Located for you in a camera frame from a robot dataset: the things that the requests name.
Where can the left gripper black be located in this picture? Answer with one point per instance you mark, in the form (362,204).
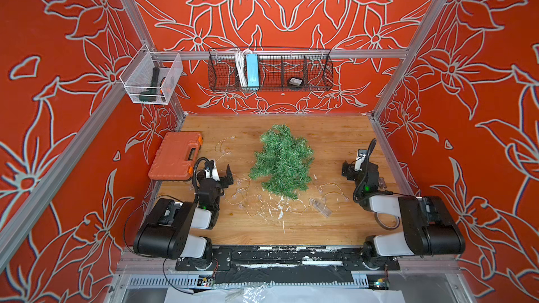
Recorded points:
(223,182)

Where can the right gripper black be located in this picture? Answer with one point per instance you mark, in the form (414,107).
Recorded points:
(351,170)

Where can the small green christmas tree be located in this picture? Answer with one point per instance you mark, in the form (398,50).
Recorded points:
(284,162)

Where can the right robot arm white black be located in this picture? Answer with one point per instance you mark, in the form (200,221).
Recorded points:
(427,228)

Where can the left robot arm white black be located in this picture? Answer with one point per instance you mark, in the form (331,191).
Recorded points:
(165,232)

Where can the clear battery pack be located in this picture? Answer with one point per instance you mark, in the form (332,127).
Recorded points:
(320,207)

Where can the orange plastic tool case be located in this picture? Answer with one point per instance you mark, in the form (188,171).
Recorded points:
(175,159)

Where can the small black device in basket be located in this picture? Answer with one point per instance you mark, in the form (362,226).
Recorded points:
(295,83)

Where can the light blue box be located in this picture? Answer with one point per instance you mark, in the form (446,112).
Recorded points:
(252,71)

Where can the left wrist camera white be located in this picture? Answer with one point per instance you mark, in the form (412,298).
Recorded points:
(210,171)

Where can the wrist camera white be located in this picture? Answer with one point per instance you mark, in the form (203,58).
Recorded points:
(210,171)
(361,156)

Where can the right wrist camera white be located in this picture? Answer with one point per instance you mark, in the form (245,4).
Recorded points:
(361,156)

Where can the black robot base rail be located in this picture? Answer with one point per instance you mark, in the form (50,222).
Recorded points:
(227,257)

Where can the black wire wall basket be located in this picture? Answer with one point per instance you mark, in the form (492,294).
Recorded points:
(276,65)

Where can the dark green handled tool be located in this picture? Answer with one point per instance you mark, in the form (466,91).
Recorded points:
(150,94)

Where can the clear acrylic wall bin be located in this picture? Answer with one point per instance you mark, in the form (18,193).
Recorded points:
(138,74)

